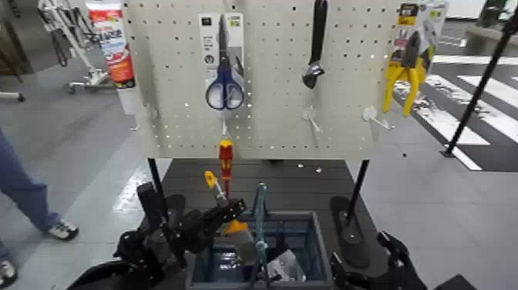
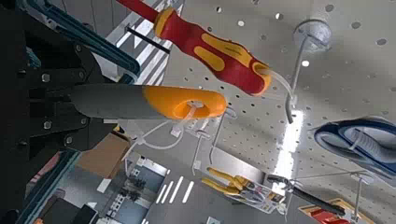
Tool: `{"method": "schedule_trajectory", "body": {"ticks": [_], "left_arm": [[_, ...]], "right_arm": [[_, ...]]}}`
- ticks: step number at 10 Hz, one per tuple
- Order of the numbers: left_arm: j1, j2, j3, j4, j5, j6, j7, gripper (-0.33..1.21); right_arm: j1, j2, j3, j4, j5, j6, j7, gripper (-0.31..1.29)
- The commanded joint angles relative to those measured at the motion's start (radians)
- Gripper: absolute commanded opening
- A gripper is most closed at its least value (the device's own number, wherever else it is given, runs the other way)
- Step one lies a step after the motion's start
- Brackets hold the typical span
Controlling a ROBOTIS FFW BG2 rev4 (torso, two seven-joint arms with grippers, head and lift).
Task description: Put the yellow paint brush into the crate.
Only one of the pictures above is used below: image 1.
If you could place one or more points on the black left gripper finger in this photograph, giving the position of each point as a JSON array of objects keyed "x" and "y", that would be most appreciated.
[
  {"x": 220, "y": 224},
  {"x": 234, "y": 205}
]

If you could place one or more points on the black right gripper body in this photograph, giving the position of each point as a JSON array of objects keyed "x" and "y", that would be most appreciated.
[{"x": 388, "y": 279}]

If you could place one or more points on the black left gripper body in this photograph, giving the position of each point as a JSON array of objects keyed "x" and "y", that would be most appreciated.
[{"x": 192, "y": 230}]

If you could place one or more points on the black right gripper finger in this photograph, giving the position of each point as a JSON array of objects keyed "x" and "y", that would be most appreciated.
[
  {"x": 394, "y": 249},
  {"x": 339, "y": 273}
]

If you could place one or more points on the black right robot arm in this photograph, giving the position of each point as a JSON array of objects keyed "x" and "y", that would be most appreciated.
[{"x": 455, "y": 283}]

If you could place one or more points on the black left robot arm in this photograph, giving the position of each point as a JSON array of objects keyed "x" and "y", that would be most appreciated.
[{"x": 133, "y": 259}]

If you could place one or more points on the grey plastic crate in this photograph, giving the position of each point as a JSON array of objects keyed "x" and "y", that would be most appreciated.
[{"x": 291, "y": 216}]

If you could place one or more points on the red yellow screwdriver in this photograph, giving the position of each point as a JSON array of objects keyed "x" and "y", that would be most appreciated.
[{"x": 226, "y": 158}]

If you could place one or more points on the white packaged item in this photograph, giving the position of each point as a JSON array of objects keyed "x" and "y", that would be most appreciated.
[{"x": 287, "y": 265}]

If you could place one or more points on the pegboard hook with round base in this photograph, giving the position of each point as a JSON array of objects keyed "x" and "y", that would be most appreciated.
[
  {"x": 311, "y": 117},
  {"x": 370, "y": 114},
  {"x": 224, "y": 125}
]

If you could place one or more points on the beige metal pegboard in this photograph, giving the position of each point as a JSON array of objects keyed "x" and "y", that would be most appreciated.
[{"x": 275, "y": 101}]

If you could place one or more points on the white sneaker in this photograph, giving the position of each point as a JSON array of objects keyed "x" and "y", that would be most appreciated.
[
  {"x": 64, "y": 230},
  {"x": 6, "y": 273}
]

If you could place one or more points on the blue scissors on card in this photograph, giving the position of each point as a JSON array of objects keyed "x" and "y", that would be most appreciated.
[{"x": 224, "y": 73}]

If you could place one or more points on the person's leg in jeans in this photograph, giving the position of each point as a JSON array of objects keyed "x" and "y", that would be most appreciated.
[
  {"x": 24, "y": 190},
  {"x": 3, "y": 249}
]

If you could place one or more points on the yellow pliers in package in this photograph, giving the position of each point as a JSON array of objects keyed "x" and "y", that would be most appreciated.
[{"x": 408, "y": 73}]

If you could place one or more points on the black tripod pole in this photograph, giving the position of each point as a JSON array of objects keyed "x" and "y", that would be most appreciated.
[{"x": 479, "y": 89}]

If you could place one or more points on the white wheeled rack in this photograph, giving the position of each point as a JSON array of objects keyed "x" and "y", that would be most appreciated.
[{"x": 87, "y": 77}]

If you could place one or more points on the black adjustable wrench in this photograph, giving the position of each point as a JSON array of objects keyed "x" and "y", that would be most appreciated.
[{"x": 318, "y": 32}]

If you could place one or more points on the grey chair base leg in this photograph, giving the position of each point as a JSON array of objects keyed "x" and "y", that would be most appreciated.
[{"x": 12, "y": 96}]

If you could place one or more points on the black background object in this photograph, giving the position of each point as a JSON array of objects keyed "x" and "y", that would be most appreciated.
[{"x": 491, "y": 12}]

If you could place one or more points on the dark brown cabinet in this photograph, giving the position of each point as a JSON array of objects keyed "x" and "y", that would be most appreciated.
[{"x": 14, "y": 36}]

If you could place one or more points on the black pegboard stand post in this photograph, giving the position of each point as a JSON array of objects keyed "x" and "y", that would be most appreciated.
[
  {"x": 360, "y": 182},
  {"x": 154, "y": 174}
]

